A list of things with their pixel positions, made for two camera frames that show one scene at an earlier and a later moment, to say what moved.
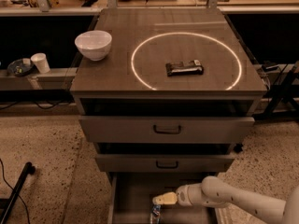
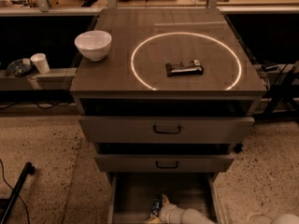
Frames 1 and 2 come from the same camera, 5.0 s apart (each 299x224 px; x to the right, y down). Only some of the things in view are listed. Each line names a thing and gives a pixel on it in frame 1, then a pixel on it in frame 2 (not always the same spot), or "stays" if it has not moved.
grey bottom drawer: x=131 y=196 stays
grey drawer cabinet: x=175 y=94 stays
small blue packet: x=155 y=215 stays
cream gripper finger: x=167 y=199 -> x=164 y=201
